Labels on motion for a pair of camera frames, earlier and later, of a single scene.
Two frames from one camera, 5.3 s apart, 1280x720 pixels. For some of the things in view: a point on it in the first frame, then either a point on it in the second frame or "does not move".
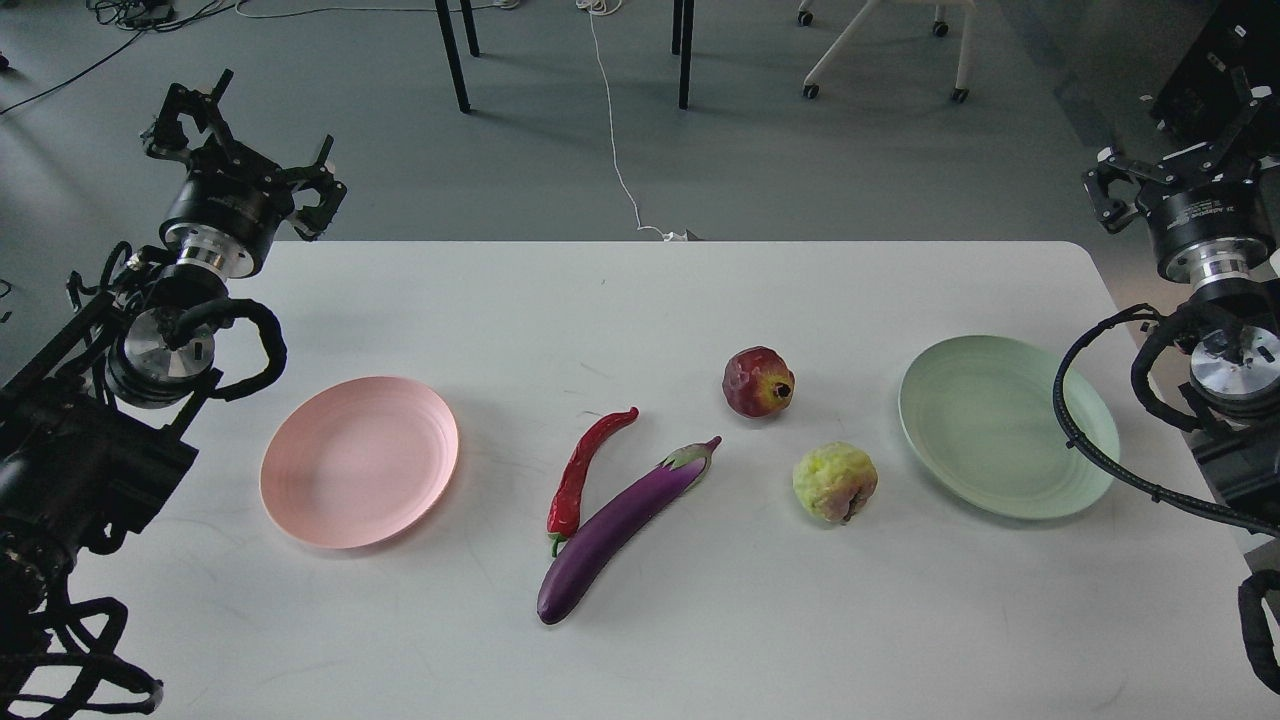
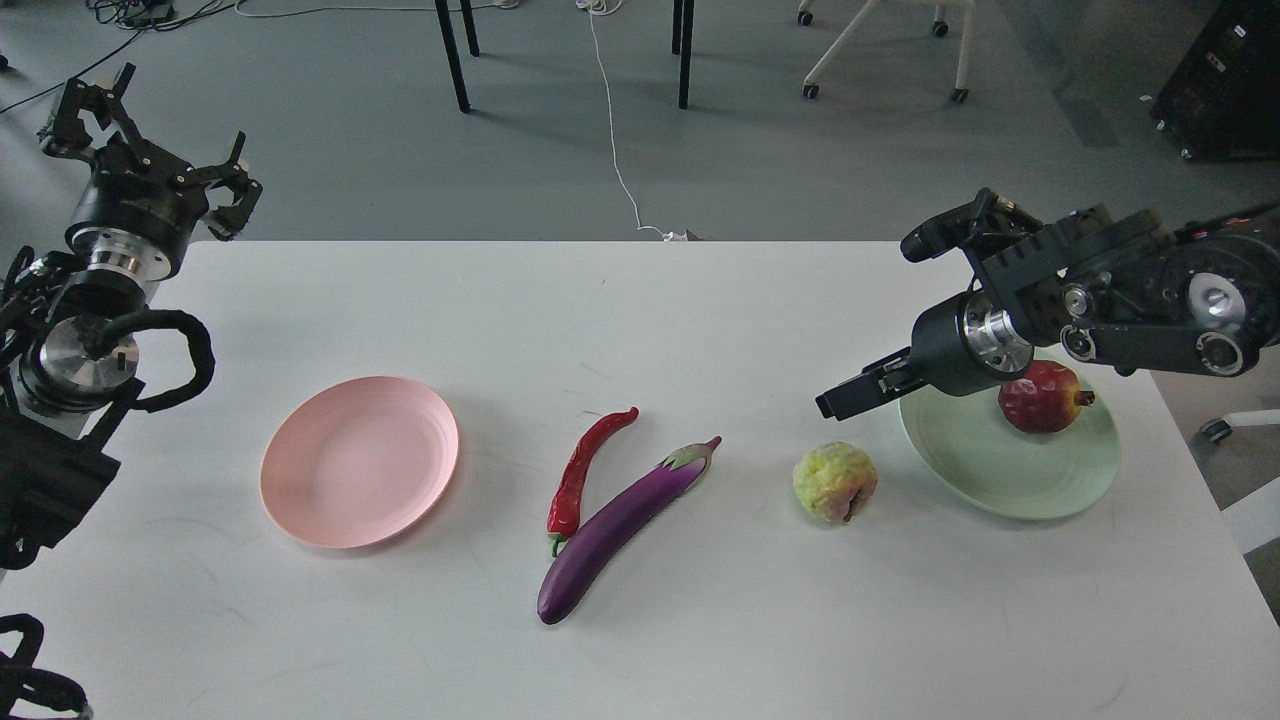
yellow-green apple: [835, 480] does not move
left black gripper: [233, 197] -> [142, 205]
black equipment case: [1229, 71] does not move
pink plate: [359, 462] does not move
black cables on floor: [144, 17] does not move
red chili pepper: [564, 506] does not move
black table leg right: [686, 24] does not move
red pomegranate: [757, 382] -> [1044, 399]
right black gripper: [1210, 209] -> [961, 346]
